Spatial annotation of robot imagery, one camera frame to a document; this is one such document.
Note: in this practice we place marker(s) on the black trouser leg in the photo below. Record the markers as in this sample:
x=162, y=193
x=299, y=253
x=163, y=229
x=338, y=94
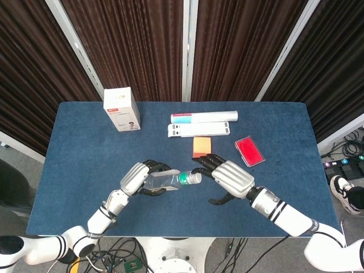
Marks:
x=357, y=199

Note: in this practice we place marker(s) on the white blue tube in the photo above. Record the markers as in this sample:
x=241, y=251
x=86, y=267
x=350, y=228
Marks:
x=210, y=116

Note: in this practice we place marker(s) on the orange sticky note block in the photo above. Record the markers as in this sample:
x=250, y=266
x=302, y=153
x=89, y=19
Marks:
x=202, y=146

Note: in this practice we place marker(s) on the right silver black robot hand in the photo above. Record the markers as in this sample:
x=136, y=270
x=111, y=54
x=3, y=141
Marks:
x=233, y=179

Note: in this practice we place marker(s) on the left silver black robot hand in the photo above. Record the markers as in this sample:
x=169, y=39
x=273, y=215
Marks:
x=135, y=177

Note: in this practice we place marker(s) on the black and white sneaker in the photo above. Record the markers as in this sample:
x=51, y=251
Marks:
x=339, y=190

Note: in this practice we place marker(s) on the white screen bottom rail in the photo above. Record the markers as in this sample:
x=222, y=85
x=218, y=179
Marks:
x=341, y=136
x=20, y=146

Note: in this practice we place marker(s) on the green circuit board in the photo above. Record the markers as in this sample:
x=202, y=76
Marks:
x=132, y=266

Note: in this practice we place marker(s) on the yellow floor tape strip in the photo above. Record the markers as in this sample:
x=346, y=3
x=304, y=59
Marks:
x=74, y=266

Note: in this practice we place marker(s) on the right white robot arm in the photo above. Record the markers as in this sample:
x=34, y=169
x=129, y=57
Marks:
x=287, y=216

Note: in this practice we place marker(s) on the clear plastic bottle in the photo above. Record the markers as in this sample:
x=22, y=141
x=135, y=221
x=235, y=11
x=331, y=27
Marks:
x=167, y=180

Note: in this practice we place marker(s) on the red ink pad clear case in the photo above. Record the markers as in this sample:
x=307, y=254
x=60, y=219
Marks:
x=250, y=150

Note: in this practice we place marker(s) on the white screen frame post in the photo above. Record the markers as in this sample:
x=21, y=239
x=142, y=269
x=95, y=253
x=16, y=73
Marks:
x=79, y=54
x=189, y=51
x=287, y=54

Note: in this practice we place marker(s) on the white folding stand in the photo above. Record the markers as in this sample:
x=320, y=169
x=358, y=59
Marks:
x=199, y=129

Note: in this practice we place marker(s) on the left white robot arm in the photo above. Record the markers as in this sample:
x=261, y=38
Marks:
x=99, y=219

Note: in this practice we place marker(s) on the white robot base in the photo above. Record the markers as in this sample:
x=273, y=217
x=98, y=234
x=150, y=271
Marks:
x=173, y=256

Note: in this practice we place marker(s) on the black pedal box with lights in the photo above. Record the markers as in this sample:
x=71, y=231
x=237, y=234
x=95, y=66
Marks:
x=344, y=167

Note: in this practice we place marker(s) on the brown pleated screen panel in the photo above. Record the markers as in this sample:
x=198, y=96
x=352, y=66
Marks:
x=130, y=48
x=332, y=71
x=239, y=48
x=31, y=74

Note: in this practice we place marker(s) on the white desk lamp box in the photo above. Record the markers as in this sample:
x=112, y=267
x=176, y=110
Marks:
x=122, y=113

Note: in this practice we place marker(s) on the blue table cloth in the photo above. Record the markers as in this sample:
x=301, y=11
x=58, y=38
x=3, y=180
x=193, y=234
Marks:
x=85, y=142

